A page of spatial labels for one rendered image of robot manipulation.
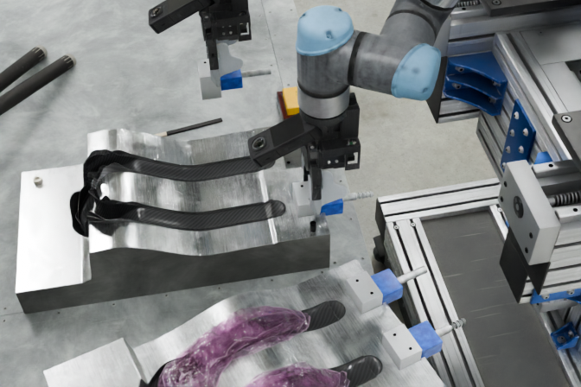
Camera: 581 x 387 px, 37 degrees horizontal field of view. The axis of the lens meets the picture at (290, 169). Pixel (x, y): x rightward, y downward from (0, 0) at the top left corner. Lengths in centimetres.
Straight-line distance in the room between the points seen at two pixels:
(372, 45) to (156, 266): 50
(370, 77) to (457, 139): 167
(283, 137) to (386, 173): 142
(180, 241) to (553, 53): 76
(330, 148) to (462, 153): 151
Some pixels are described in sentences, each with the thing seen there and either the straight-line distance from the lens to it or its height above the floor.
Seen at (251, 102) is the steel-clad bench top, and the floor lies 80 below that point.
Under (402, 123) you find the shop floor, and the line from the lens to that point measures 283.
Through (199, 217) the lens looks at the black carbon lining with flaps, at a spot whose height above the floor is 88.
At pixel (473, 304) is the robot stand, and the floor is 21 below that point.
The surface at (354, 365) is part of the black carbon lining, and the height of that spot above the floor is 85.
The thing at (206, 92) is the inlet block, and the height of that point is 92.
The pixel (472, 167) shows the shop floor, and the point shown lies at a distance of 272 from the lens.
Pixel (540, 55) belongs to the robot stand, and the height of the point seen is 95.
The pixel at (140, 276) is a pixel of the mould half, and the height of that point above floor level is 85.
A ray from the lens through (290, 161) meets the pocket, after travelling 151.
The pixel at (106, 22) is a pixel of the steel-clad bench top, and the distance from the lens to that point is 196.
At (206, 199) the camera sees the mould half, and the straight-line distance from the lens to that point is 144.
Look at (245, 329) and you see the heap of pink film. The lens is 123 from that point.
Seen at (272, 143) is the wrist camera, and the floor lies 105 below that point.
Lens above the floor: 196
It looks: 47 degrees down
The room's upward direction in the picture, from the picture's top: 2 degrees counter-clockwise
